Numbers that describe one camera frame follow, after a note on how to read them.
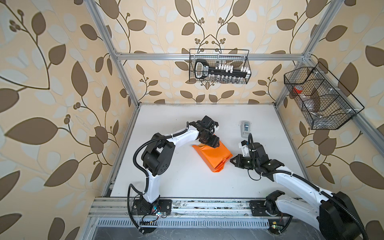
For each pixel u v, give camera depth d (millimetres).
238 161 736
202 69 845
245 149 771
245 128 1017
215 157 845
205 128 773
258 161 644
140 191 632
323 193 437
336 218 395
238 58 911
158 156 508
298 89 883
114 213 738
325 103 732
